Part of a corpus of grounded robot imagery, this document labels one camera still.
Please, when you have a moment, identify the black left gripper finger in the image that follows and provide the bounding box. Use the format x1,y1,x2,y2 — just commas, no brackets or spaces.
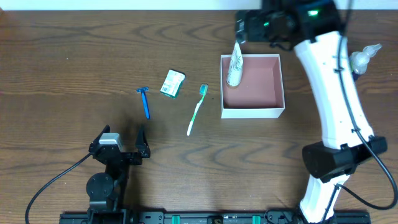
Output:
135,125,149,151
93,124,110,144

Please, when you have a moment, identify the white shampoo tube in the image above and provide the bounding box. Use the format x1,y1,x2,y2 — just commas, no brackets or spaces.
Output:
226,42,243,88

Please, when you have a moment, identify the clear mouthwash bottle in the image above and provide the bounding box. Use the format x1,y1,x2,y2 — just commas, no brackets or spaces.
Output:
349,44,382,75

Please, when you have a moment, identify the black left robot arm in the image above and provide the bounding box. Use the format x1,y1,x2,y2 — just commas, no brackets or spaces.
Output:
86,125,150,223

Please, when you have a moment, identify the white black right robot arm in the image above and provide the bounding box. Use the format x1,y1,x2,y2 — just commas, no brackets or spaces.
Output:
235,0,387,223

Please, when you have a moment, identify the blue disposable razor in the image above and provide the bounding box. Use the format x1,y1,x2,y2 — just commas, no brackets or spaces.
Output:
136,86,150,119

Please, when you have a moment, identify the green white soap packet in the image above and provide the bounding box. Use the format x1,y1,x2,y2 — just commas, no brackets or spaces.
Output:
160,70,185,98

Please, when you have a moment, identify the white box pink interior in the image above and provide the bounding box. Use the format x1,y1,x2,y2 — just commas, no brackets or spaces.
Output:
220,54,285,119

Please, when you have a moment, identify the green white toothbrush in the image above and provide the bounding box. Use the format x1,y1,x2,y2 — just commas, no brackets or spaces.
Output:
187,84,208,136

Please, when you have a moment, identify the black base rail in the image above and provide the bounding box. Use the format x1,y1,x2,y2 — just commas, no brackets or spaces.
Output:
58,210,373,224

